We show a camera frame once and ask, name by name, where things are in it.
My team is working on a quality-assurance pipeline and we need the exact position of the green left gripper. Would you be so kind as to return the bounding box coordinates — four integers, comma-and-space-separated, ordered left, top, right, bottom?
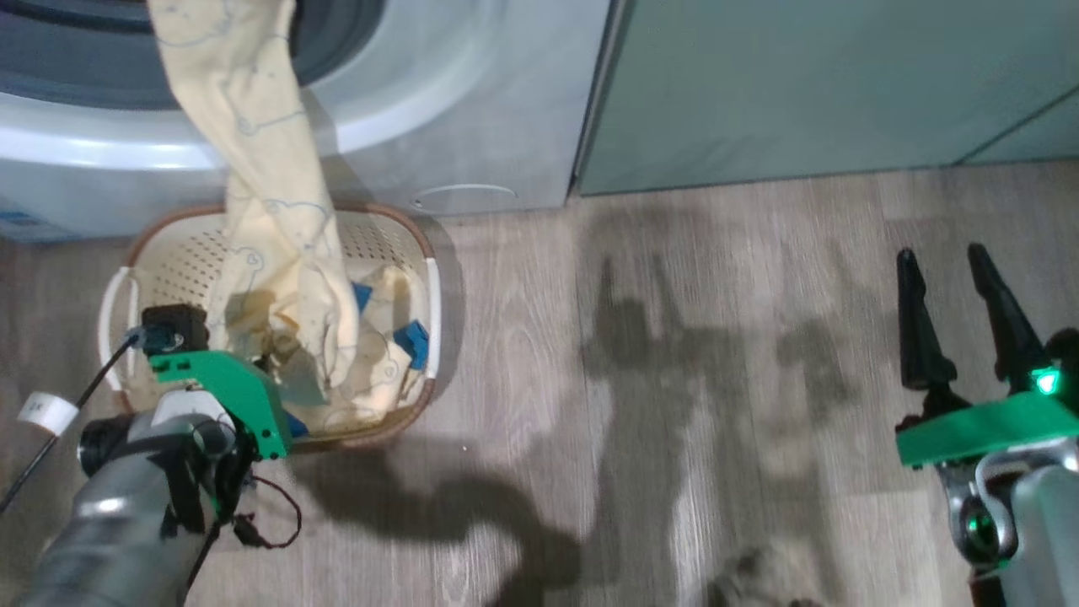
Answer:
147, 349, 293, 462

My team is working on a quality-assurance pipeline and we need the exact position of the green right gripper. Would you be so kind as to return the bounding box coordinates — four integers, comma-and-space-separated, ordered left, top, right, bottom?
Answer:
894, 242, 1079, 470

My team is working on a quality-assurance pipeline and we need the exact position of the cream yellow printed garment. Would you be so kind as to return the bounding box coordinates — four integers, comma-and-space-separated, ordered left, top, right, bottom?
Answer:
147, 0, 440, 436

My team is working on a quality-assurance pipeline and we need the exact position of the cream perforated basket brown rim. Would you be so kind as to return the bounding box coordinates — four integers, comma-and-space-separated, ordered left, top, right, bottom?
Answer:
96, 201, 444, 454

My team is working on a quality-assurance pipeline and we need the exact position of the white front-load washing machine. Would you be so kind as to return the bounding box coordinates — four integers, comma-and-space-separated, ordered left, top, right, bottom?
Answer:
0, 0, 614, 247

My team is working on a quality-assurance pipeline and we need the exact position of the grey rubber door gasket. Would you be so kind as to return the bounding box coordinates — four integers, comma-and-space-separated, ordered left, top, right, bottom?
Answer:
0, 0, 390, 112

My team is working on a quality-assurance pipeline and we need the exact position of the narrow sage green cabinet panel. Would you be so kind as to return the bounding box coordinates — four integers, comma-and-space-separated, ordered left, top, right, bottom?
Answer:
955, 87, 1079, 167

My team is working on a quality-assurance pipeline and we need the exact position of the blue energy label sticker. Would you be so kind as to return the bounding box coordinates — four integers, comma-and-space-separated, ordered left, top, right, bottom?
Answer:
0, 205, 45, 246

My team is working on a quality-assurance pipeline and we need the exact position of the wide sage green cabinet panel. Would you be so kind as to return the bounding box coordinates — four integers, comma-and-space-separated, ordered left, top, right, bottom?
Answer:
577, 0, 1079, 198

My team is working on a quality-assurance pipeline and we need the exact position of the round drain filter cover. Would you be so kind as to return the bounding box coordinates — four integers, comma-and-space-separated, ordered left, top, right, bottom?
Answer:
410, 183, 518, 213

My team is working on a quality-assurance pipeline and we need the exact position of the thin red black cable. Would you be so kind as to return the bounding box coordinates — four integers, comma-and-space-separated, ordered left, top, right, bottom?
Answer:
226, 475, 304, 551

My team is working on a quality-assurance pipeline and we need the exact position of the black cable with white tag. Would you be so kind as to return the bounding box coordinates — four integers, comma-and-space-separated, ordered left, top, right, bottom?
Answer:
0, 331, 142, 517

